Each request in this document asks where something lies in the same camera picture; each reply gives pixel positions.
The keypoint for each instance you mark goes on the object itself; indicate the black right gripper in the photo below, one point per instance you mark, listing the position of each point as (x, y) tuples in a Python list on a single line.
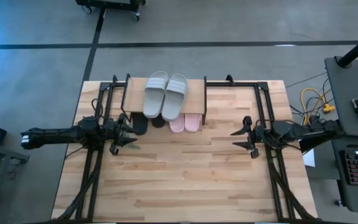
[(258, 133)]

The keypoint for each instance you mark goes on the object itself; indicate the pink rubber slide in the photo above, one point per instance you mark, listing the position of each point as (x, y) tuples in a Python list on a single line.
[(193, 123), (176, 124)]

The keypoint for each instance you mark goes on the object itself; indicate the black metal rig frame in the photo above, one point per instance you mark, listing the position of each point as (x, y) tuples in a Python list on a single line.
[(244, 84)]

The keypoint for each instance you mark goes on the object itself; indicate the wooden shelf with black frame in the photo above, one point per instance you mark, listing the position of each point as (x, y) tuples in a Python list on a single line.
[(134, 93)]

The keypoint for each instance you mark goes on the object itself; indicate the black power strip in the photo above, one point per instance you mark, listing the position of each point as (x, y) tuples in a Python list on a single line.
[(315, 119)]

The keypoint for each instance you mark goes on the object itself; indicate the black desk support bar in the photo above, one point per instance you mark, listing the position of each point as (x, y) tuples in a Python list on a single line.
[(314, 143)]

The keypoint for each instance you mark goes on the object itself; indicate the black wheeled cart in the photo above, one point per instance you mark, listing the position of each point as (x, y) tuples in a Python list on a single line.
[(110, 2)]

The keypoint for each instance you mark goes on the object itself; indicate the black pole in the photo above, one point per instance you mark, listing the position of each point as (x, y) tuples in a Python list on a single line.
[(357, 49)]

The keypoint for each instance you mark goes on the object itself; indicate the dark metal stand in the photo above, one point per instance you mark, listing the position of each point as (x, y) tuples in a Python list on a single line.
[(11, 155)]

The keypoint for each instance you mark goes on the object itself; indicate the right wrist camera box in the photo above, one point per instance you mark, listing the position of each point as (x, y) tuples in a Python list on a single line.
[(254, 153)]

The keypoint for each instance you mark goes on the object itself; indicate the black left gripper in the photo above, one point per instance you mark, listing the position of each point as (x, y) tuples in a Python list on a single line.
[(114, 130)]

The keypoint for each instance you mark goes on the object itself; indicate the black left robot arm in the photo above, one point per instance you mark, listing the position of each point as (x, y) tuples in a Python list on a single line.
[(57, 135)]

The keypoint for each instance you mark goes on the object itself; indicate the grey desk top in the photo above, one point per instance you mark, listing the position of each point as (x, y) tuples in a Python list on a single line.
[(343, 87)]

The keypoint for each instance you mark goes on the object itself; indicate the grey rubber slide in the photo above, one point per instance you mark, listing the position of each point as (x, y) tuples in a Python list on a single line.
[(155, 95), (175, 99)]

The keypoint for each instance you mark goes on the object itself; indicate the grey keyboard desk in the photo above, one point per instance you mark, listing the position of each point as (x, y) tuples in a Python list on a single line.
[(353, 199)]

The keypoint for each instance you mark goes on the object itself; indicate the black rubber slide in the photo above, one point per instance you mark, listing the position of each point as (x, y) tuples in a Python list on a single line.
[(158, 122), (139, 123)]

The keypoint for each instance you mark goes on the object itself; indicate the white paper sheet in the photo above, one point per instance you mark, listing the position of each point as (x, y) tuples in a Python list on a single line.
[(309, 157)]

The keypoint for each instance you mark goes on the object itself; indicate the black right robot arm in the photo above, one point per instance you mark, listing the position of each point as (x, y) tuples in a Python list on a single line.
[(300, 132)]

